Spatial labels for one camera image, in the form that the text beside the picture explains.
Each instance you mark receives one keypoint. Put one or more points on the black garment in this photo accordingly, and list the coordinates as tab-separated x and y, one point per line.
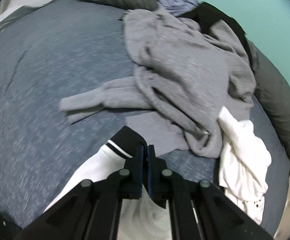
206	15

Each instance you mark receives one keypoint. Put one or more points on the white polo shirt black collar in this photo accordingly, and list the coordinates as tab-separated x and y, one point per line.
140	218

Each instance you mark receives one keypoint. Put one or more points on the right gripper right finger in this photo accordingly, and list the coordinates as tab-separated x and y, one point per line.
197	210

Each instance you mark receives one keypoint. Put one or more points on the white long sleeve garment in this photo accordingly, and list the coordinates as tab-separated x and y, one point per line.
244	162

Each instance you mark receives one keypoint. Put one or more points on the dark grey rolled duvet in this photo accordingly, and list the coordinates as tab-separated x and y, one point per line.
272	90

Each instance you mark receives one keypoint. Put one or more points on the blue-purple crumpled garment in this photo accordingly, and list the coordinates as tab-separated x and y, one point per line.
178	7

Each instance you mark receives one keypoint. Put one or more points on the grey sweatshirt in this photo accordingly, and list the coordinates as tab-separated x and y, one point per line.
181	73

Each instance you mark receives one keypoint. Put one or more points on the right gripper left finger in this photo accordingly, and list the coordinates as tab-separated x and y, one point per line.
91	210

